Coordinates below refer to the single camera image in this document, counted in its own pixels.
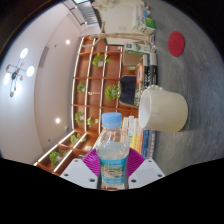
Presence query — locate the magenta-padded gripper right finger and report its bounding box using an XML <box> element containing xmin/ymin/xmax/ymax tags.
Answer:
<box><xmin>125</xmin><ymin>147</ymin><xmax>166</xmax><ymax>190</ymax></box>

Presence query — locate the branched ceiling lamp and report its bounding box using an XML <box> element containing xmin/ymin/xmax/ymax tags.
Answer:
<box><xmin>3</xmin><ymin>47</ymin><xmax>36</xmax><ymax>98</ymax></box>

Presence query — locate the tall green white carton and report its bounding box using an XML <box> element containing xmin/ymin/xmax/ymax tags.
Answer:
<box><xmin>123</xmin><ymin>42</ymin><xmax>153</xmax><ymax>55</ymax></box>

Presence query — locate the wooden bookshelf unit with plants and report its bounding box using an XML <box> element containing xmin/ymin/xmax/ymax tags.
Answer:
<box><xmin>32</xmin><ymin>34</ymin><xmax>143</xmax><ymax>174</ymax></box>

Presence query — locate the ceiling air vent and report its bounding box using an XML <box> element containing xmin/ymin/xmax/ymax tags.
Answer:
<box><xmin>38</xmin><ymin>45</ymin><xmax>51</xmax><ymax>70</ymax></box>

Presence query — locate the wooden artist mannequin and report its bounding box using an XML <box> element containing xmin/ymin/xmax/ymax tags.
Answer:
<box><xmin>99</xmin><ymin>21</ymin><xmax>153</xmax><ymax>44</ymax></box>

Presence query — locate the clear blue-capped water bottle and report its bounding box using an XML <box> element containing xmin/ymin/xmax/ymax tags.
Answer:
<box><xmin>94</xmin><ymin>112</ymin><xmax>131</xmax><ymax>190</ymax></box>

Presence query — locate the tan chair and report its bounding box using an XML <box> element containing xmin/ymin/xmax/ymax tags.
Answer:
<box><xmin>121</xmin><ymin>51</ymin><xmax>144</xmax><ymax>68</ymax></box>

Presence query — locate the cream ceramic mug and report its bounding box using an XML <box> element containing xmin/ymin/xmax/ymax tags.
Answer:
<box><xmin>137</xmin><ymin>84</ymin><xmax>189</xmax><ymax>133</ymax></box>

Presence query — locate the flat round red coaster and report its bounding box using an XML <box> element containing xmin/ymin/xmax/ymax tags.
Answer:
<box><xmin>167</xmin><ymin>30</ymin><xmax>186</xmax><ymax>58</ymax></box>

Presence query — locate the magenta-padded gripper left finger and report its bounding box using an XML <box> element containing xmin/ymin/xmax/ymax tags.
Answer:
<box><xmin>59</xmin><ymin>148</ymin><xmax>102</xmax><ymax>190</ymax></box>

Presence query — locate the chair with dark jacket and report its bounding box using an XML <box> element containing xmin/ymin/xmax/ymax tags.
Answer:
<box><xmin>118</xmin><ymin>74</ymin><xmax>138</xmax><ymax>107</ymax></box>

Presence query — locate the stack of white packs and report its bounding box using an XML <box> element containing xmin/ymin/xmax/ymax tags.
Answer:
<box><xmin>132</xmin><ymin>3</ymin><xmax>149</xmax><ymax>33</ymax></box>

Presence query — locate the grey curtain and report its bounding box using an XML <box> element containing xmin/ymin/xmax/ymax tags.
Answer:
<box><xmin>71</xmin><ymin>0</ymin><xmax>101</xmax><ymax>26</ymax></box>

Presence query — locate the black track light rail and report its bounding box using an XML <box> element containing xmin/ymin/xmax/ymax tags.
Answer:
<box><xmin>61</xmin><ymin>0</ymin><xmax>85</xmax><ymax>26</ymax></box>

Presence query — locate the small green white box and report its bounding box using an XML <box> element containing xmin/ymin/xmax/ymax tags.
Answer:
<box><xmin>143</xmin><ymin>16</ymin><xmax>157</xmax><ymax>35</ymax></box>

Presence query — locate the white vase with flowers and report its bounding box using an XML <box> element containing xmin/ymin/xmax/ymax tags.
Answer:
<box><xmin>90</xmin><ymin>0</ymin><xmax>118</xmax><ymax>12</ymax></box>

